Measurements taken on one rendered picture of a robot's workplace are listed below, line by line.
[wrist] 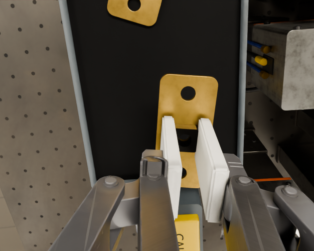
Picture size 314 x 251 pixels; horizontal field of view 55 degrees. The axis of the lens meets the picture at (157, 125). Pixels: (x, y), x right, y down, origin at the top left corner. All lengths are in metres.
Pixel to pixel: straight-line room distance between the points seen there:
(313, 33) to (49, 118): 0.63
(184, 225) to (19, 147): 0.62
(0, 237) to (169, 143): 1.98
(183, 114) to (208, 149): 0.05
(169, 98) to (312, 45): 0.17
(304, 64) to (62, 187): 0.71
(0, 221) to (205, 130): 1.89
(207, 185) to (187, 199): 0.18
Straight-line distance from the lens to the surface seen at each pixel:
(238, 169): 0.16
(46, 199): 0.92
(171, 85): 0.20
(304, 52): 0.32
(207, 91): 0.20
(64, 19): 0.25
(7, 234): 2.08
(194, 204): 0.33
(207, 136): 0.17
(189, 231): 0.32
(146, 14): 0.24
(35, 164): 0.87
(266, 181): 0.57
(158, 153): 0.17
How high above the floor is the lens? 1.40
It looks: 69 degrees down
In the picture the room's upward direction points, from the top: 177 degrees counter-clockwise
